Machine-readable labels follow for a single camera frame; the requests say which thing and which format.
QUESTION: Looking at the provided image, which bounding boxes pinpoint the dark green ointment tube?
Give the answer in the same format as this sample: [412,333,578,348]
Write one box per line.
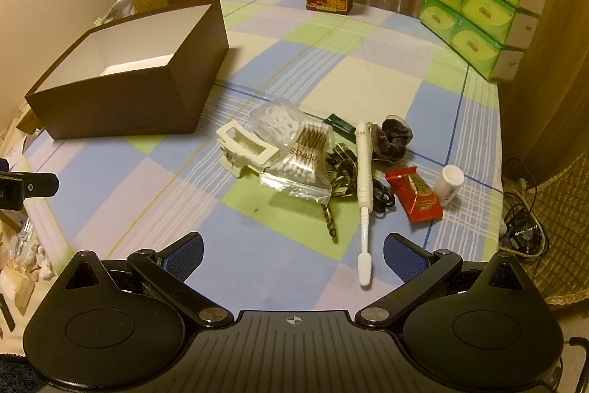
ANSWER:
[322,113,356,140]

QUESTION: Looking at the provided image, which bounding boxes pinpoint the tan quilted cushion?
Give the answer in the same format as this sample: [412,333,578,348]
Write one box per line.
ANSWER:
[520,154,589,306]

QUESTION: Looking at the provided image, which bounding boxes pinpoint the brown velvet scrunchie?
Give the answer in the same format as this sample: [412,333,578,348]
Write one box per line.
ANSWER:
[370,114,413,166]

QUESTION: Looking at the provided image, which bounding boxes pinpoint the metal scissors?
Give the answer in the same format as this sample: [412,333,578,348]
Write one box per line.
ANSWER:
[322,144,360,243]

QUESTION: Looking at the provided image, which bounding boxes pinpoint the white cardboard box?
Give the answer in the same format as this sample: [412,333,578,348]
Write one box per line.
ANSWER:
[24,0,230,140]

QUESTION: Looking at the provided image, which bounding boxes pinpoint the black cable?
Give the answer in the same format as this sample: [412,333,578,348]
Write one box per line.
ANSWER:
[370,176,397,219]

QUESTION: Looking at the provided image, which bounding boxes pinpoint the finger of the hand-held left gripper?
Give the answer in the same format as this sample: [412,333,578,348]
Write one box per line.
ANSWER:
[0,171,60,212]

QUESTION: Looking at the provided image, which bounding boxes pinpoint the small white bottle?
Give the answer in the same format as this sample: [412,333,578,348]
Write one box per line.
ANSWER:
[435,165,465,207]

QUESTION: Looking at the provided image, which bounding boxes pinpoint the crumpled printed plastic bag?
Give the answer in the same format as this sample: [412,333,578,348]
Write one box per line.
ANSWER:
[94,0,136,26]

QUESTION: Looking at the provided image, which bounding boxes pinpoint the pile of crumpled paper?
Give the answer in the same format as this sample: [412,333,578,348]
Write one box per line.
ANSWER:
[0,117,60,329]

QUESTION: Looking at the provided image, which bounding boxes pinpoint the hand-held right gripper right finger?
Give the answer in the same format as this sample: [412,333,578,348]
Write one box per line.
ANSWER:
[355,232,525,330]

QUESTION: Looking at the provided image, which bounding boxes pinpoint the cotton swab zip bag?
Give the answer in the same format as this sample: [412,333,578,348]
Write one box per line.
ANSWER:
[259,120,334,204]

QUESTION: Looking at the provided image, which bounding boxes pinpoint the tangle of floor cables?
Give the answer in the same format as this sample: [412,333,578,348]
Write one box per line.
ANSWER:
[499,158,550,258]

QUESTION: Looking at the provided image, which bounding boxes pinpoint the white hair claw clip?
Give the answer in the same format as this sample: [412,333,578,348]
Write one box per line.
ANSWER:
[216,121,280,178]

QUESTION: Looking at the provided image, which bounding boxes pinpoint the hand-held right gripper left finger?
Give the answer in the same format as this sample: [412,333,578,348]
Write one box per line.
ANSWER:
[64,232,233,330]

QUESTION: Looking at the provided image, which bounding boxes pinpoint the white toothbrush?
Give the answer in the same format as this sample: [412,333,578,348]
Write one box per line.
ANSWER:
[355,121,374,287]

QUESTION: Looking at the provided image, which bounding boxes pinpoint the checkered tablecloth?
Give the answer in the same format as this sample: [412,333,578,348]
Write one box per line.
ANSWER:
[23,0,502,311]

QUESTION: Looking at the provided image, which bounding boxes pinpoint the red snack packet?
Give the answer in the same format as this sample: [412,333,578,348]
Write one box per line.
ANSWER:
[385,166,443,224]

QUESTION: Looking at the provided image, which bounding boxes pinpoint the clear floss pick box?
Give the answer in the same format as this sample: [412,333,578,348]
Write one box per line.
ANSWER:
[250,97,307,145]

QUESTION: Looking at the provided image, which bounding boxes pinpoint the stack of green tissue packs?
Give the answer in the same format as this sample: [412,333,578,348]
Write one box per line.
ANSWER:
[419,0,551,83]

